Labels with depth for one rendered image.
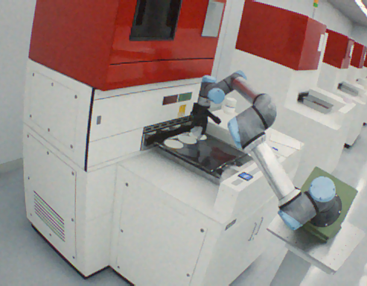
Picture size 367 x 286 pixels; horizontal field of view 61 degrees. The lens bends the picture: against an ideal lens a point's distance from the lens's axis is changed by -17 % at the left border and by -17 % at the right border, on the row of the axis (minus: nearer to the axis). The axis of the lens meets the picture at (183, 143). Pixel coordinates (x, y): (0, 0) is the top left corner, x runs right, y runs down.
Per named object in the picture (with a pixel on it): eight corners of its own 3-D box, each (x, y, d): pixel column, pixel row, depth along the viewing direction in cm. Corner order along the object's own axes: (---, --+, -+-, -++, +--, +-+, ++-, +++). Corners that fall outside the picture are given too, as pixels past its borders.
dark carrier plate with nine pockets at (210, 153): (155, 142, 192) (156, 141, 191) (195, 130, 218) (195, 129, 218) (211, 170, 174) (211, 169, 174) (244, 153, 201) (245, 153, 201)
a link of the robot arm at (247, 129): (321, 214, 132) (252, 101, 143) (292, 235, 133) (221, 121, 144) (315, 213, 144) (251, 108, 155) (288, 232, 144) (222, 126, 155)
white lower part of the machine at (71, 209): (27, 226, 231) (21, 122, 199) (103, 196, 294) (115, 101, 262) (85, 285, 195) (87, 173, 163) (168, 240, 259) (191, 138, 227)
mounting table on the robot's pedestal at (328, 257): (356, 252, 160) (366, 232, 155) (323, 292, 130) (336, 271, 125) (295, 215, 188) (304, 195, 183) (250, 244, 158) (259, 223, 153)
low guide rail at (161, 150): (156, 152, 199) (157, 147, 197) (158, 151, 200) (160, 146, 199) (234, 193, 173) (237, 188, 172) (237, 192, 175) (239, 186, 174)
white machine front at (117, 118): (84, 170, 165) (91, 88, 149) (187, 135, 228) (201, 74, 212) (88, 173, 163) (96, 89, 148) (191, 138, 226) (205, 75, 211)
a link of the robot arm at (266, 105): (282, 97, 139) (236, 64, 181) (260, 112, 140) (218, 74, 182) (291, 119, 145) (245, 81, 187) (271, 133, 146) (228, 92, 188)
